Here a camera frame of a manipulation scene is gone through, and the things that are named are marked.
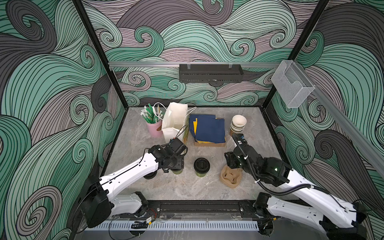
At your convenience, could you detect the pink straw holder cup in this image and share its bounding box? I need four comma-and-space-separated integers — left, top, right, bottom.
146, 120, 163, 138

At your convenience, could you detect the grey aluminium rail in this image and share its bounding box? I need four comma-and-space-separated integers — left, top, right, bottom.
108, 61, 281, 69

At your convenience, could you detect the black enclosure corner post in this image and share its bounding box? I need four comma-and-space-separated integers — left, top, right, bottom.
262, 1, 329, 110
73, 0, 129, 111

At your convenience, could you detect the bundle of wrapped straws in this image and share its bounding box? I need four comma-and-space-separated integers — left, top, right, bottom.
140, 104, 164, 124

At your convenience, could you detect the black wall-mounted tray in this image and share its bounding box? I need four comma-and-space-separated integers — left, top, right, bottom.
179, 64, 244, 84

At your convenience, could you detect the white paper takeout bag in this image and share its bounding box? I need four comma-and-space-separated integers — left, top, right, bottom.
162, 102, 196, 143

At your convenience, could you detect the black enclosure corner post left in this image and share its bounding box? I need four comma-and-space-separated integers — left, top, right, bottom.
73, 0, 129, 111

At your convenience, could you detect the dark blue napkin stack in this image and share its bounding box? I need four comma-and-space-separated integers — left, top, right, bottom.
189, 114, 226, 144

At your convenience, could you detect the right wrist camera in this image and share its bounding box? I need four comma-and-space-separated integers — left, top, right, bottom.
232, 133, 248, 147

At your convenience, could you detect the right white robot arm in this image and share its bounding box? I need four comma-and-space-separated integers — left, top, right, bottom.
225, 134, 368, 240

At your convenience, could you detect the black coffee cup lid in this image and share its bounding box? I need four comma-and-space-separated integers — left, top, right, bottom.
144, 171, 158, 180

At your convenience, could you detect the clear acrylic wall holder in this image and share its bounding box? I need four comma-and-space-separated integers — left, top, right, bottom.
271, 60, 315, 109

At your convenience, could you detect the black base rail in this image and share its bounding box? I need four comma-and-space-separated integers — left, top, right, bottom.
144, 200, 256, 217

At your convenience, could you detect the stack of paper cups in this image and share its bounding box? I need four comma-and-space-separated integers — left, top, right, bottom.
230, 115, 247, 135

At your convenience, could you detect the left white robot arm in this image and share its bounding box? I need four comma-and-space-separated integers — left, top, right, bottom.
79, 138, 188, 228

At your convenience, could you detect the black enclosure corner post right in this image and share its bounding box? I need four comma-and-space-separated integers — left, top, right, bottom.
262, 1, 329, 110

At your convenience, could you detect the green paper coffee cup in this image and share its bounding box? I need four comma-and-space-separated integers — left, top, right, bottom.
195, 170, 209, 178

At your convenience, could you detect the brown pulp cup carrier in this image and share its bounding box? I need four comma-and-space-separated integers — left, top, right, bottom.
219, 166, 243, 189

